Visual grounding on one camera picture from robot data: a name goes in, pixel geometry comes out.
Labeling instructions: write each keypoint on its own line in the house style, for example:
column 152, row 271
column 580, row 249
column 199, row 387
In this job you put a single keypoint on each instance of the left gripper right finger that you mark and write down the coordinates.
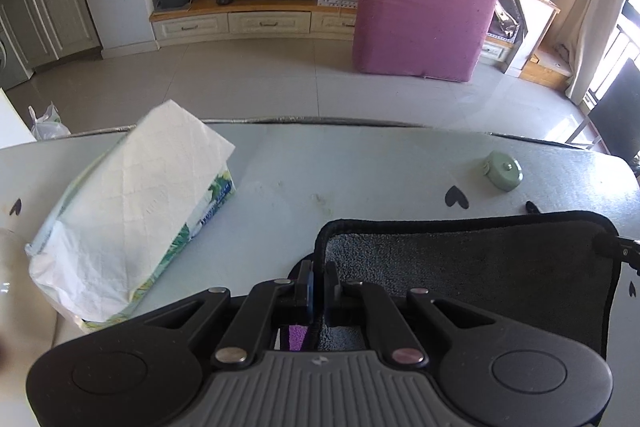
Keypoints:
column 332, row 294

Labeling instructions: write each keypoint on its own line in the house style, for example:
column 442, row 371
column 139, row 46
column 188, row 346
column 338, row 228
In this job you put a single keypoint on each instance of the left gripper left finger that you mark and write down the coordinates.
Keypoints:
column 304, row 292

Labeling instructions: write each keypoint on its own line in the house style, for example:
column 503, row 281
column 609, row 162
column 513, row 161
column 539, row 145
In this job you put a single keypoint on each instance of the grey microfibre towel black trim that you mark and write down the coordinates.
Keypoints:
column 540, row 269

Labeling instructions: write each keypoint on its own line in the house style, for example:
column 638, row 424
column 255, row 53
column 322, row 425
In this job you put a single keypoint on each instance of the white tissue pack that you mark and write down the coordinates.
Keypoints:
column 120, row 223

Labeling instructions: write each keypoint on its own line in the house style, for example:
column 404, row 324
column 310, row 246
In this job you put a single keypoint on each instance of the small green round case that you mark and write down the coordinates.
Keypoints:
column 503, row 171

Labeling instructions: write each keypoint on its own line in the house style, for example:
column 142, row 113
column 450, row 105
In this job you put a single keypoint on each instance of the pink upright cushion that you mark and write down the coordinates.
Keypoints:
column 433, row 39

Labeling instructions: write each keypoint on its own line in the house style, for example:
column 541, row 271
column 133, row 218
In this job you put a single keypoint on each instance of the cream low drawer cabinet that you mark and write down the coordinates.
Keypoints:
column 205, row 20

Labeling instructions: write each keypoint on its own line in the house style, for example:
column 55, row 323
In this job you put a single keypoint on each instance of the white plastic bag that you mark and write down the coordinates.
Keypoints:
column 49, row 126

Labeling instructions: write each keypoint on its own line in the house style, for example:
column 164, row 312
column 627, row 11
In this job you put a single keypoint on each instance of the black chair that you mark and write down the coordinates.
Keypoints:
column 616, row 117

